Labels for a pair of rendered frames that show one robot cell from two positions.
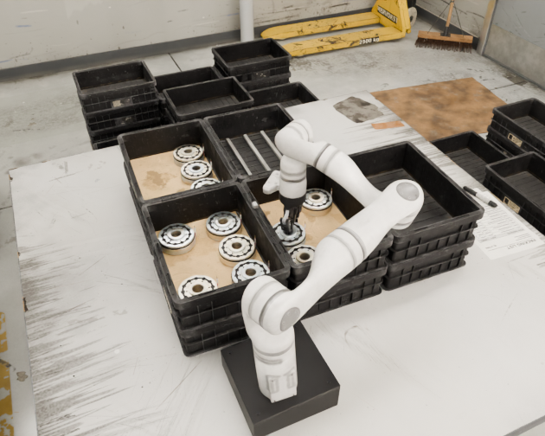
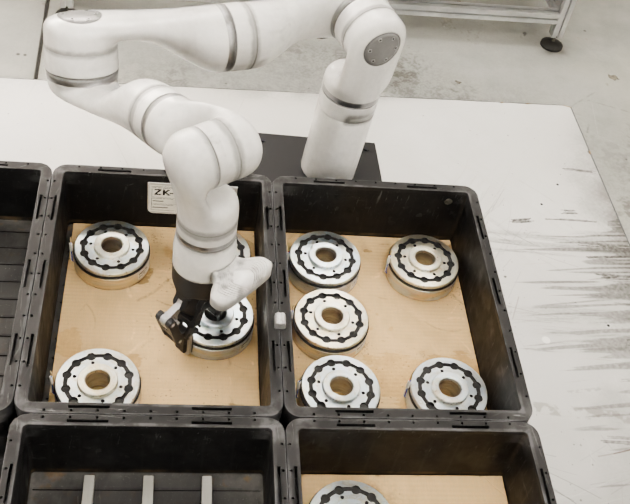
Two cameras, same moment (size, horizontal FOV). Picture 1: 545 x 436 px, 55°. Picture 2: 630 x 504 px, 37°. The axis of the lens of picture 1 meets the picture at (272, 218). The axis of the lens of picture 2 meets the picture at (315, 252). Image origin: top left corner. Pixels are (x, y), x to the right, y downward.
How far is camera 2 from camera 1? 1.87 m
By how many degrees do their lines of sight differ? 92
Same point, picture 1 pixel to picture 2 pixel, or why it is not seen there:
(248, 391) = (369, 174)
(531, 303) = not seen: outside the picture
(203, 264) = (398, 334)
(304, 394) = (300, 142)
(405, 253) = (20, 209)
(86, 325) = (603, 402)
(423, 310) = not seen: hidden behind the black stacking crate
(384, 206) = (140, 13)
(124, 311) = (539, 407)
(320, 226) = (125, 337)
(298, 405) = not seen: hidden behind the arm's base
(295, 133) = (224, 115)
